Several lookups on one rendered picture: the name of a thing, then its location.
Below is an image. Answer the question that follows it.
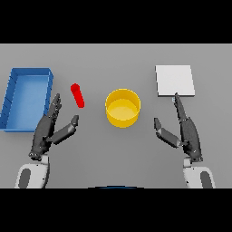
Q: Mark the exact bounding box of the right dark grey robot hand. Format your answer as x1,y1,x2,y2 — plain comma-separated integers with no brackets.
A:
153,92,204,163

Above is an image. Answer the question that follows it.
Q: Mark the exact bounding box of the left dark grey robot hand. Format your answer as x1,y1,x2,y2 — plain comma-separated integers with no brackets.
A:
28,92,80,161

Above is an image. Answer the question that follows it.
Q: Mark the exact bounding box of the red beaker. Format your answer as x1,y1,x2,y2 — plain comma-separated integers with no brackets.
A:
70,82,86,109

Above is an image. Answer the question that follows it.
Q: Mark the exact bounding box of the pale square measuring scale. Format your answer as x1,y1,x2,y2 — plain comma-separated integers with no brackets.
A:
155,64,196,98

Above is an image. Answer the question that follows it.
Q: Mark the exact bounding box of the yellow bowl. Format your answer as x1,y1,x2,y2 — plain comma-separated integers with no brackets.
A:
104,88,141,129

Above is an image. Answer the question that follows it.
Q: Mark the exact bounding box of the blue tray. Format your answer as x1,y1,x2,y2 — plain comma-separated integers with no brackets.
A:
0,67,54,133

